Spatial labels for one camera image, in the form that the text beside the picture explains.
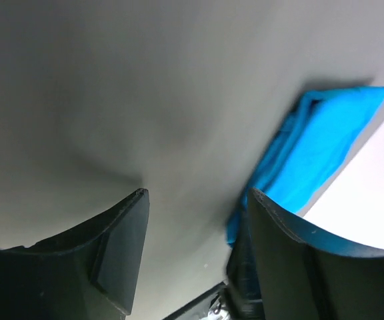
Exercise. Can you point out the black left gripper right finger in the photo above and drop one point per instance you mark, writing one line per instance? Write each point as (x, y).
(284, 267)

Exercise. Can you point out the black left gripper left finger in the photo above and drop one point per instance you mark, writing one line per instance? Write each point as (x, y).
(89, 271)

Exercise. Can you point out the blue t shirt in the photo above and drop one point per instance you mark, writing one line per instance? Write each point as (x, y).
(311, 144)

